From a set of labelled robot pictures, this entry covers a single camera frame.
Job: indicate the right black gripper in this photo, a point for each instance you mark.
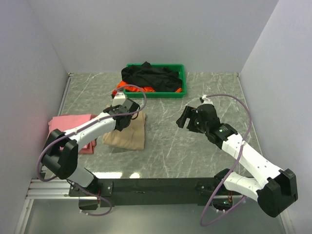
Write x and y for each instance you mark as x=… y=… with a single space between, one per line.
x=188 y=112

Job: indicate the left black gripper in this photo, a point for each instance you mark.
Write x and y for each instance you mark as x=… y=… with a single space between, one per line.
x=116 y=107

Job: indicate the beige t shirt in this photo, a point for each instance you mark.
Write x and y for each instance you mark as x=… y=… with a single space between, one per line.
x=131 y=138

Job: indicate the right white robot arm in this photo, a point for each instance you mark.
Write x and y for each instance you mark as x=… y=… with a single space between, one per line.
x=274 y=189

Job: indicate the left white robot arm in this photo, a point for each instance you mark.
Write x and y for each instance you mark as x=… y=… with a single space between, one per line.
x=60 y=153

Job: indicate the orange t shirt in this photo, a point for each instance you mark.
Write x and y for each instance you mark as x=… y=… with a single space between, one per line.
x=146 y=89

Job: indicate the green plastic bin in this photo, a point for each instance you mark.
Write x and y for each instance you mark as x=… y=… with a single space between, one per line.
x=174 y=67

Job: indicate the black t shirt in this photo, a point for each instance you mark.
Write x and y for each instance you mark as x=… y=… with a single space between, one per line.
x=162 y=79

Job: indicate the light pink folded t shirt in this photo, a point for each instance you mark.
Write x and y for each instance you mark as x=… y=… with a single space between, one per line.
x=64 y=122

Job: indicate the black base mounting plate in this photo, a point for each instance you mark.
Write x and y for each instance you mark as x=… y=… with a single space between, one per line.
x=144 y=191

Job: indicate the aluminium rail frame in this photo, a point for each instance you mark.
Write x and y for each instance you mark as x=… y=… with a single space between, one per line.
x=170 y=152

